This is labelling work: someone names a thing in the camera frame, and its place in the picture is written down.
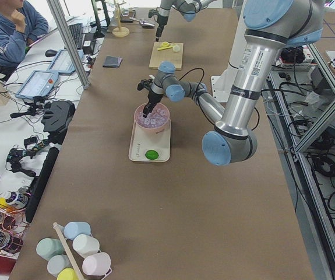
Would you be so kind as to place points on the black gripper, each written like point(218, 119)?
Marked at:
point(153, 98)
point(159, 23)

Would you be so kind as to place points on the clear ice cubes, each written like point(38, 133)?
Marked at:
point(158, 118)

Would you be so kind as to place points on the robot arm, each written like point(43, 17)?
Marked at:
point(187, 10)
point(270, 27)

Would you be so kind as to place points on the pink bowl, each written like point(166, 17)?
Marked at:
point(152, 128)

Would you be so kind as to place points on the yellow plastic knife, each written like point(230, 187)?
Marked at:
point(167, 48)

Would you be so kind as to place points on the metal scoop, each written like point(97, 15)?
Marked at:
point(144, 23)

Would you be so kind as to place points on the white steamed bun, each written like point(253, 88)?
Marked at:
point(176, 48)

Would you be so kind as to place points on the bamboo cutting board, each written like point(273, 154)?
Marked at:
point(157, 57)

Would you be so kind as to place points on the cream plastic tray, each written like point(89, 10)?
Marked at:
point(143, 141)

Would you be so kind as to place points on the wooden mug tree stand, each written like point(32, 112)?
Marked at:
point(119, 31)

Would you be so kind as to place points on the green lime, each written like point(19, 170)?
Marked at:
point(151, 154)

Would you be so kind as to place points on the grey folded cloth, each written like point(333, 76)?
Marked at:
point(112, 61)

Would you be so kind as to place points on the black keyboard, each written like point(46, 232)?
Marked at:
point(76, 31)

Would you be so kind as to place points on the far teach pendant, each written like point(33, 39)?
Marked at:
point(62, 63)

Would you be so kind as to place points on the teach pendant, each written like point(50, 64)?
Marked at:
point(39, 83)
point(62, 63)

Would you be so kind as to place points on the computer mouse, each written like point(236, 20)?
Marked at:
point(50, 53)

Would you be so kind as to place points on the near teach pendant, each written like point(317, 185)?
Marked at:
point(39, 83)

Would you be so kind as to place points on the blue plastic cup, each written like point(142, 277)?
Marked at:
point(73, 229)

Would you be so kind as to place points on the seated person blue jacket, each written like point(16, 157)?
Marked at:
point(20, 26)

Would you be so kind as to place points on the white plastic cup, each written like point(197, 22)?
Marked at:
point(85, 245)

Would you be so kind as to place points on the pink plastic cup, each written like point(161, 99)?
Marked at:
point(98, 264)

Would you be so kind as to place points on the green plastic cup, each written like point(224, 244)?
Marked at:
point(48, 248)

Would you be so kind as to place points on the grey plastic cup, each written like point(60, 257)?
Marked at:
point(57, 264)

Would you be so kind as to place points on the yellow plastic cup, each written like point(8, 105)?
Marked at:
point(67, 274)

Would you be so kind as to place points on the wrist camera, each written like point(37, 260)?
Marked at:
point(152, 13)
point(145, 84)

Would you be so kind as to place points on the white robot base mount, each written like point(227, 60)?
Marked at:
point(221, 85)

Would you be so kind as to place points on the aluminium frame post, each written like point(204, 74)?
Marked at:
point(59, 17)

